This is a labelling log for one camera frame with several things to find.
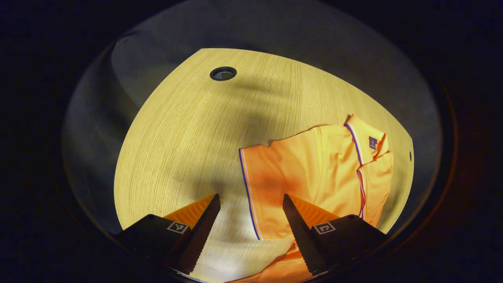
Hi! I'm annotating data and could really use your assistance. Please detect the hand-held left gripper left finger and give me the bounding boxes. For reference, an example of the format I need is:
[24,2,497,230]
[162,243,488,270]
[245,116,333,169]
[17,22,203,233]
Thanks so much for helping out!
[112,193,221,276]

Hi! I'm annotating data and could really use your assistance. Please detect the orange T-shirt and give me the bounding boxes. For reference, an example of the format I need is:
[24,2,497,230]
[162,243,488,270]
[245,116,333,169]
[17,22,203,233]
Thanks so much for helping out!
[226,114,394,283]

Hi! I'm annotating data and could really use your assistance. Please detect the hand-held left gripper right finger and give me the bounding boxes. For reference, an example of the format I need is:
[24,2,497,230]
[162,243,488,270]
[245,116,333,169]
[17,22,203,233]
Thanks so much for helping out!
[282,193,387,276]

